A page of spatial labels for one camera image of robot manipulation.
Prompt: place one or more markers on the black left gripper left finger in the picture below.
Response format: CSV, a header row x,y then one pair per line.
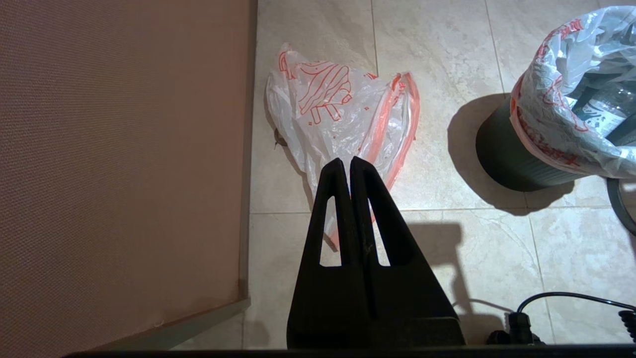
x,y
308,293

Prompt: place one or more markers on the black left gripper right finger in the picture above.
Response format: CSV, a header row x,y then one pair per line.
x,y
412,293

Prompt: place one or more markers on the black trash bin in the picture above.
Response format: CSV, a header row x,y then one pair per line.
x,y
502,159

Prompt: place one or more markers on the white liner bag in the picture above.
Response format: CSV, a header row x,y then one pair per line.
x,y
338,114

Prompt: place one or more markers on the small brown debris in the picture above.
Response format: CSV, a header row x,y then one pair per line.
x,y
281,140

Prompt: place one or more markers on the clear plastic water bottle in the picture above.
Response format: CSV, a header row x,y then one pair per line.
x,y
603,117

